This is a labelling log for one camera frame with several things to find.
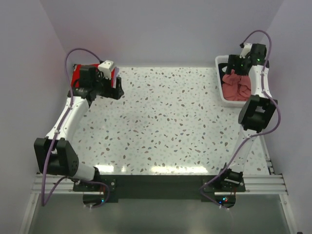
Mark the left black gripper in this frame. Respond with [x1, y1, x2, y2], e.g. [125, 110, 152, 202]
[92, 72, 123, 100]

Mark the pink t shirt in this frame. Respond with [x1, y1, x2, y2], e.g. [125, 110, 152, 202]
[222, 71, 251, 101]

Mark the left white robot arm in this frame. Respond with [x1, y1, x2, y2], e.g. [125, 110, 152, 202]
[34, 60, 124, 191]

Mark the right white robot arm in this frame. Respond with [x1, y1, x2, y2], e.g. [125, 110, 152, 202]
[208, 42, 280, 192]

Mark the white plastic basket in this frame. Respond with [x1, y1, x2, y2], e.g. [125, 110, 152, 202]
[215, 55, 252, 108]

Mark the black t shirt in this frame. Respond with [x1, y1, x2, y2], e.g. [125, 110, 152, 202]
[218, 62, 228, 77]

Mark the folded red t shirt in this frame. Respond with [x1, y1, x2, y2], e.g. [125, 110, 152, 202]
[71, 64, 99, 88]

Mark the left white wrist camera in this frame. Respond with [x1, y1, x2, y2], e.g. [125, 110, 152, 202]
[97, 60, 116, 77]

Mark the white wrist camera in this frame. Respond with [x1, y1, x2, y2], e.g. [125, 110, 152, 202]
[239, 43, 252, 59]
[97, 60, 116, 77]

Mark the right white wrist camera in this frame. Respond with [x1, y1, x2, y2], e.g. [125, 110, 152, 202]
[239, 43, 252, 59]

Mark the aluminium rail frame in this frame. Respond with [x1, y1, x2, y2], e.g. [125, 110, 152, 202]
[21, 137, 297, 234]

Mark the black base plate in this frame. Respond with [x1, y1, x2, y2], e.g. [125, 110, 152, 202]
[72, 174, 246, 205]

